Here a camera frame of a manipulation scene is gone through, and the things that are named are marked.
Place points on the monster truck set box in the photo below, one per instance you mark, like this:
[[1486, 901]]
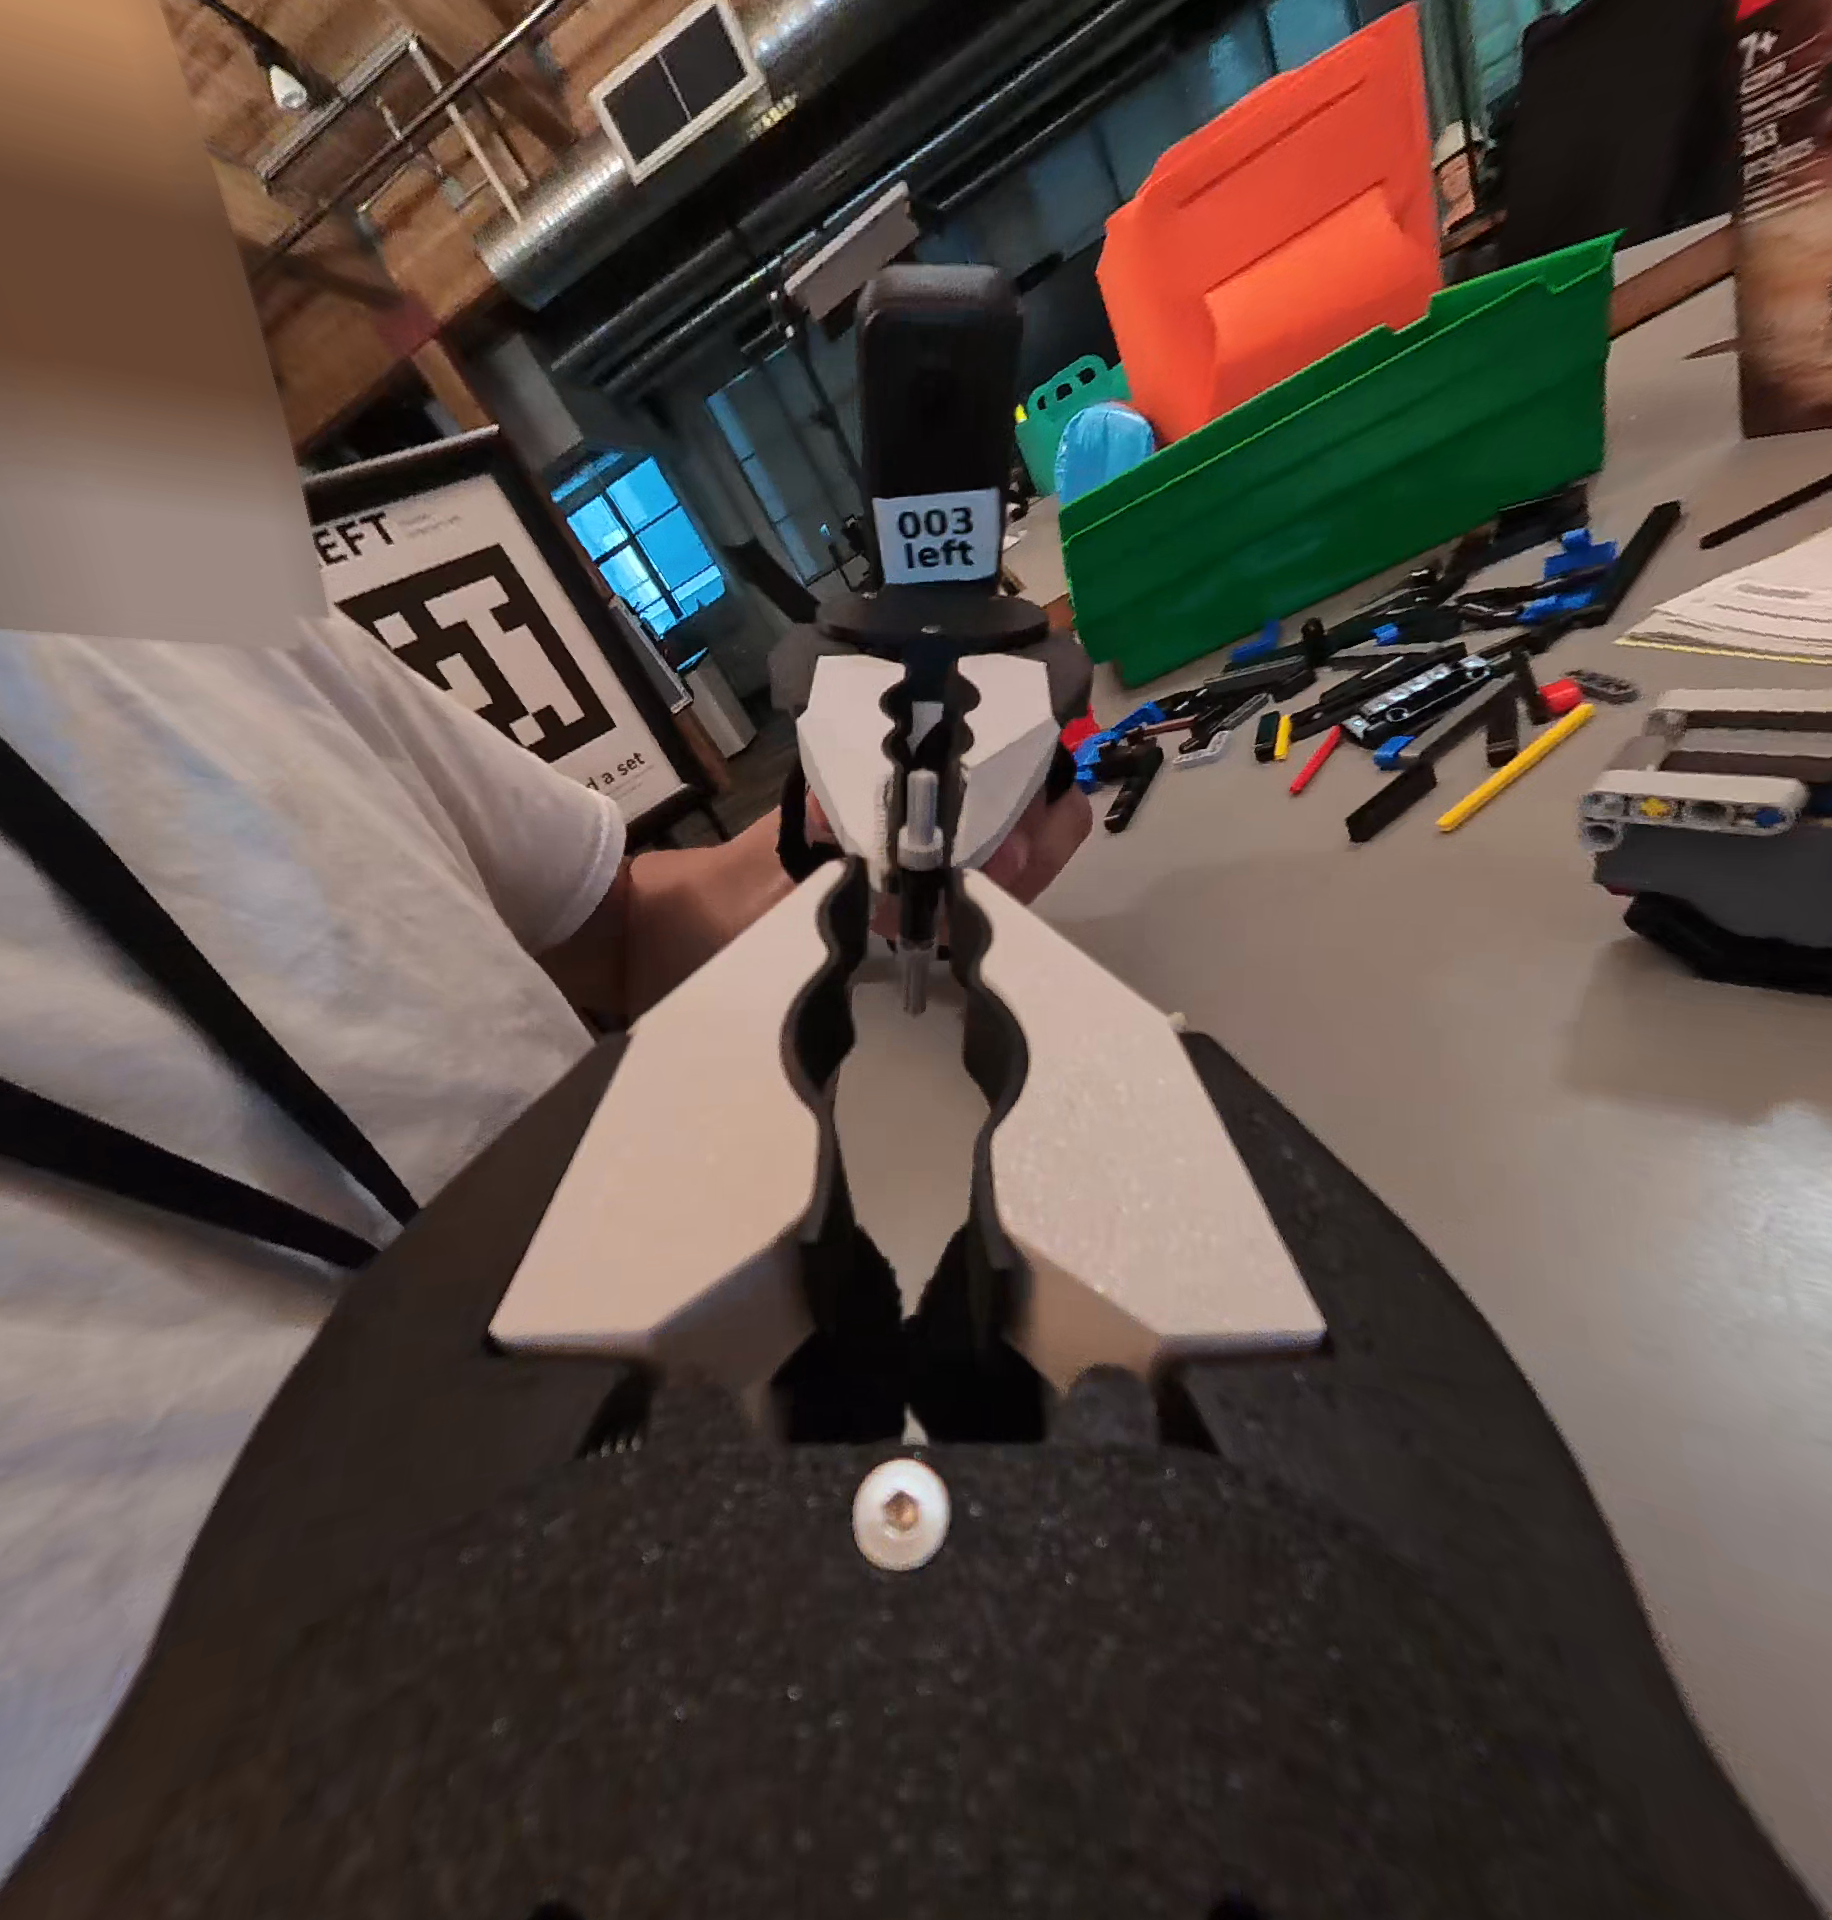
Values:
[[1809, 225]]

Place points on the partly built lego model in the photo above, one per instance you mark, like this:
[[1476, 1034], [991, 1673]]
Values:
[[1726, 871]]

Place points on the blue plastic bag bundle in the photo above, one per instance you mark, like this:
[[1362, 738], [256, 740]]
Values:
[[1111, 451]]

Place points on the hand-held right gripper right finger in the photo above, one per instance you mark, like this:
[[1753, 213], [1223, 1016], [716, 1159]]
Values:
[[1141, 1186]]

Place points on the green plastic storage bin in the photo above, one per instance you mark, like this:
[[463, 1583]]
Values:
[[1336, 480]]

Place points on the studio light panel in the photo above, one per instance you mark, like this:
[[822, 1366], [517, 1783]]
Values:
[[850, 247]]

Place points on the pile of loose lego pieces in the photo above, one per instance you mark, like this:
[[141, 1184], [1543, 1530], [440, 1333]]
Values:
[[1410, 698]]

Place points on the long black lego axle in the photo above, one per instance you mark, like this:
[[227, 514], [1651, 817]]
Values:
[[1786, 501]]

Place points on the framed black white marker poster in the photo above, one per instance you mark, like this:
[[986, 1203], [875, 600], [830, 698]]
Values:
[[451, 631]]

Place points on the person's left hand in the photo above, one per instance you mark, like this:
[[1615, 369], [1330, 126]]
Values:
[[1050, 841]]

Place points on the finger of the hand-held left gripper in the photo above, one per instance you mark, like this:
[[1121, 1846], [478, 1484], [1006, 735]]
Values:
[[1014, 735], [840, 735]]

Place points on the orange plastic bin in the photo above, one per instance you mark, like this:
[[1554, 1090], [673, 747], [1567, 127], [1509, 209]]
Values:
[[1275, 195]]

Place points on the yellow lego axle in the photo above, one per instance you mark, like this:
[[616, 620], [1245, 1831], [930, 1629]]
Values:
[[1515, 768]]

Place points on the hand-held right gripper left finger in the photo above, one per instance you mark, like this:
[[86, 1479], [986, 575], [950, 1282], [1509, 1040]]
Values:
[[660, 1186]]

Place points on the white air vent grille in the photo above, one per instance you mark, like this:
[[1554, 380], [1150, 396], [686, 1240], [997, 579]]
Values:
[[676, 83]]

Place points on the white instruction booklet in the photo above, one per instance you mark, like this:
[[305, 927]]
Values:
[[1771, 600]]

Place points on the silver ventilation duct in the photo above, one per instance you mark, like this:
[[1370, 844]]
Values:
[[585, 210]]

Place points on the teal plastic basket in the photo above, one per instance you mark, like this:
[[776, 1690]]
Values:
[[1044, 421]]

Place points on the small grey lego axle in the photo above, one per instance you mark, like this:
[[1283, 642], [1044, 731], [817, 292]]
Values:
[[917, 817]]

